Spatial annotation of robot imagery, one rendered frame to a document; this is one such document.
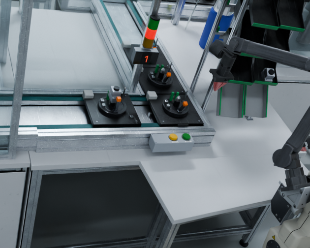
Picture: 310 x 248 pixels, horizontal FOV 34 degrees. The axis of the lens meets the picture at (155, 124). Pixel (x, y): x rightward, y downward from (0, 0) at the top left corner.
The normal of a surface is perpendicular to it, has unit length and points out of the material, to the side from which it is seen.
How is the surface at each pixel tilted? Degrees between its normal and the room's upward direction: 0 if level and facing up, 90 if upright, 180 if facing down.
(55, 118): 0
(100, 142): 90
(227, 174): 0
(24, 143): 90
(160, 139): 0
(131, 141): 90
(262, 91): 45
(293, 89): 90
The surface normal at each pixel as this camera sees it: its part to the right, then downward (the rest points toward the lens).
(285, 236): -0.87, 0.09
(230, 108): 0.28, -0.07
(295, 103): 0.31, 0.66
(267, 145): 0.25, -0.75
